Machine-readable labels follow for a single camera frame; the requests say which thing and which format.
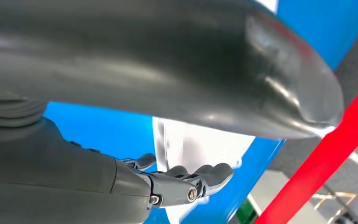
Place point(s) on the blue metal shelf rack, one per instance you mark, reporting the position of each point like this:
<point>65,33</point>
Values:
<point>105,133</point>

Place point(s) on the green plastic crate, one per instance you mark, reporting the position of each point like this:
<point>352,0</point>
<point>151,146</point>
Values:
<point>247,213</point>

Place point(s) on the red barrier belt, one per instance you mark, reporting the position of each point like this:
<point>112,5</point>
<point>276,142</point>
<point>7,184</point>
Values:
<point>321,154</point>

